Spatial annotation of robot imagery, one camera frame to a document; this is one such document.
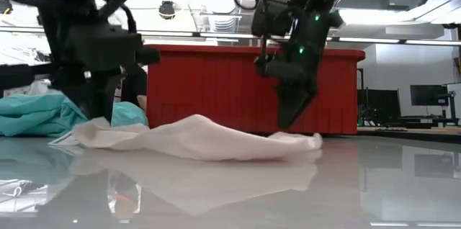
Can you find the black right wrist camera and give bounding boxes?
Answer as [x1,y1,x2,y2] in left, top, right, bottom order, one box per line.
[251,1,290,38]

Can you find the white garment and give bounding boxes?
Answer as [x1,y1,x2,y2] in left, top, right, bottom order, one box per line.
[48,114,323,161]

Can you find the black monitor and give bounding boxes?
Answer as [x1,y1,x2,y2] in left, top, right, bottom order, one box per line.
[410,84,449,107]

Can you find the red plastic laundry basket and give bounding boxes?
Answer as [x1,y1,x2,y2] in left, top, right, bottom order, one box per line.
[143,44,366,135]

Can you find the silver ventilation duct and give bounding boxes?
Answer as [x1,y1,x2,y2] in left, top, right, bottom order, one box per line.
[200,0,241,34]

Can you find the turquoise shorts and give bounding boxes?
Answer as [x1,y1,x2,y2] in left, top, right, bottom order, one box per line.
[0,90,149,138]

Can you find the black hanging dome device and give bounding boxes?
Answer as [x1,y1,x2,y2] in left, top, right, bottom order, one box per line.
[0,0,14,16]
[158,1,176,20]

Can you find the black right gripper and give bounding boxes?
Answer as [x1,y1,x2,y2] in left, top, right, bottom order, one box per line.
[264,7,345,131]

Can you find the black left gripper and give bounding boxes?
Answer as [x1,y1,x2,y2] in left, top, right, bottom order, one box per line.
[53,27,161,124]

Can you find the black bar with light strips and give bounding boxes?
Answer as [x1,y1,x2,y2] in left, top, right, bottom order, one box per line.
[0,25,461,47]

